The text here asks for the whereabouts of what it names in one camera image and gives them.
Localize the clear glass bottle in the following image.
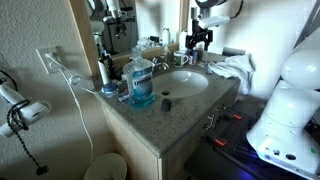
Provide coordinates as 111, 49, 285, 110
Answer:
162, 43, 172, 64

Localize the small black cap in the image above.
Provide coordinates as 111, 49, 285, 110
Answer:
160, 98, 172, 113

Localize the white terry towel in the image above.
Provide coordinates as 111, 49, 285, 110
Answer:
207, 53, 256, 95

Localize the blue white toothpaste tube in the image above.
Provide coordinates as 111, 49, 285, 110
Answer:
117, 92, 131, 104

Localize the chrome faucet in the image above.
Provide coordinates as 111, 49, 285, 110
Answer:
152, 55, 170, 72

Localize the beige granite vanity cabinet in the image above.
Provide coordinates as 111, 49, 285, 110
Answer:
91, 49, 242, 180

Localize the black clamp with red handle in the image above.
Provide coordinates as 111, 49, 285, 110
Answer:
219, 106, 244, 122
203, 128, 228, 148

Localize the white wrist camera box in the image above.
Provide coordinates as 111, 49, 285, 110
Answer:
199, 14, 231, 29

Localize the white hair dryer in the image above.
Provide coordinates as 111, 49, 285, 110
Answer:
0, 83, 53, 138

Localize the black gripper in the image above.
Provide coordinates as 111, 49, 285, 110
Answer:
185, 19, 215, 52

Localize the blue round container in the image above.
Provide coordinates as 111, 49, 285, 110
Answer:
102, 81, 120, 98

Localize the black coiled dryer cord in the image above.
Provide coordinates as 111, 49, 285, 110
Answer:
5, 99, 50, 177

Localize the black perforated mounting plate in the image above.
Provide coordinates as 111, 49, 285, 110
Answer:
184, 99, 320, 180

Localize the white wall outlet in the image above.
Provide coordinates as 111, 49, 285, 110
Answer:
35, 46, 64, 75

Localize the white oval sink basin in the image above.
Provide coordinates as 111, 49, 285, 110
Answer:
151, 69, 210, 100

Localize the thin white charging cable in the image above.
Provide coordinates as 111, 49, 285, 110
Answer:
44, 52, 104, 164

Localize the white round trash can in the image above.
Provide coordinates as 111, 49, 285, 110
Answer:
83, 152, 128, 180

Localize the tall white plastic bottle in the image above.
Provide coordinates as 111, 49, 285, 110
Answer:
178, 29, 189, 51

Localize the blue mouthwash bottle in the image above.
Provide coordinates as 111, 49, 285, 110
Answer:
122, 46, 156, 110

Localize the wood framed wall mirror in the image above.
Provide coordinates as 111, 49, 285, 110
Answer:
68, 0, 192, 78

